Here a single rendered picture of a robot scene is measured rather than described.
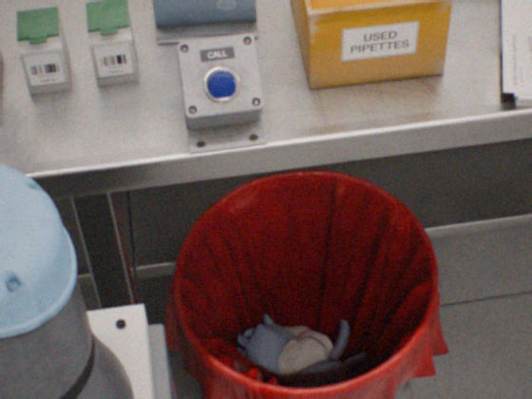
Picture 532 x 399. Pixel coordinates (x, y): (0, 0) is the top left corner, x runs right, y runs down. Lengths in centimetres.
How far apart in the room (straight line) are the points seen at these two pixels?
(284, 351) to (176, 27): 67
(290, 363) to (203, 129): 68
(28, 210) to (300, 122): 43
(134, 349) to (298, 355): 80
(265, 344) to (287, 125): 67
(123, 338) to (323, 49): 33
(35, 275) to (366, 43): 48
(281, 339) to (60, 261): 102
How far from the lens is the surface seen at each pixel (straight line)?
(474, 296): 200
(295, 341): 168
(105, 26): 107
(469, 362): 193
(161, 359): 92
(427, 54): 108
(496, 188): 181
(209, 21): 114
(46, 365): 72
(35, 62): 108
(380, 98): 108
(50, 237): 68
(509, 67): 110
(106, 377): 80
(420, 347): 146
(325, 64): 106
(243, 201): 157
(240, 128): 105
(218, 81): 100
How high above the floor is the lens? 166
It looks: 52 degrees down
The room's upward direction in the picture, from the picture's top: 3 degrees counter-clockwise
